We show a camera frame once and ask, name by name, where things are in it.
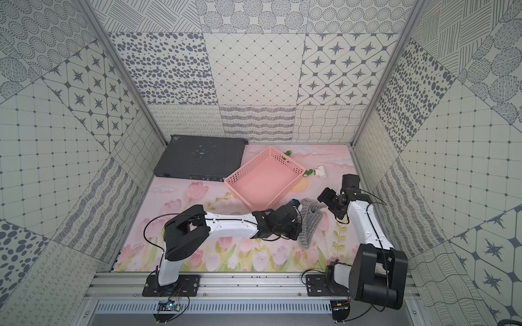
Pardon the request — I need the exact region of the grey striped square dishcloth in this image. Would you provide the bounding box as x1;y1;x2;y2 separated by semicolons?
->
297;198;326;250

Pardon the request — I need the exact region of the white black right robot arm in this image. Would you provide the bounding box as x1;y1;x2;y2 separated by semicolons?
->
318;187;408;310

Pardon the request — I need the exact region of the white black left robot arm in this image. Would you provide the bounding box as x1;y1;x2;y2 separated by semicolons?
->
157;200;303;287

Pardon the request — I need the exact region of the pink floral table mat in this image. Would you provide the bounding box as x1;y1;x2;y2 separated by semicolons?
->
114;145;360;272

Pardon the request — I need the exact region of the green white pipe valve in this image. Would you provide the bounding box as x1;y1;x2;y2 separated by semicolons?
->
303;166;327;179

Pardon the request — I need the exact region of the pink perforated plastic basket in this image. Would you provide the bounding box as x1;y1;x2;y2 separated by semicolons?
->
224;146;306;211

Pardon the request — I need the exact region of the small green circuit board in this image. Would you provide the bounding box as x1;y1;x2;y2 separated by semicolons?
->
157;301;182;314

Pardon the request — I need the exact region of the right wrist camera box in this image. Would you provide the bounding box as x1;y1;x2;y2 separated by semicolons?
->
341;174;361;194

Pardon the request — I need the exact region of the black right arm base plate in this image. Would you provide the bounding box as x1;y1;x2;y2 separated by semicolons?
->
303;274;349;297

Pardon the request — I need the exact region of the aluminium front rail frame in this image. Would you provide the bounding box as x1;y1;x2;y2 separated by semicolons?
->
77;270;425;326

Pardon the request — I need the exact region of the dark grey network switch box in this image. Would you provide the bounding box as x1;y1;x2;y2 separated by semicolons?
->
154;134;248;182

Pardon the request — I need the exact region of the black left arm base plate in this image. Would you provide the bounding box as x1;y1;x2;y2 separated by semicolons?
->
142;274;201;297

